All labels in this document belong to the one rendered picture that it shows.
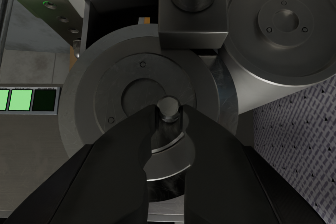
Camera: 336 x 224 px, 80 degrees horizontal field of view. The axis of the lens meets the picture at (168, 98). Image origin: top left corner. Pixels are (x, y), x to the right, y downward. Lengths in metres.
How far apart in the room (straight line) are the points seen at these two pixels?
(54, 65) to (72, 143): 3.34
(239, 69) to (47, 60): 3.46
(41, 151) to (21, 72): 3.11
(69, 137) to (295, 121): 0.26
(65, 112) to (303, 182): 0.27
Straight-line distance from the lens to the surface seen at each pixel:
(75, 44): 0.58
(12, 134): 0.63
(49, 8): 0.49
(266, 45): 0.20
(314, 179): 0.29
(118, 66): 0.16
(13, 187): 0.62
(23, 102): 0.62
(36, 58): 3.65
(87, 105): 0.17
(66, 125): 0.18
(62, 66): 3.47
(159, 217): 0.52
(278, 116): 0.35
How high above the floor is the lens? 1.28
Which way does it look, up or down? 12 degrees down
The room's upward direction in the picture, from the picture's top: 179 degrees counter-clockwise
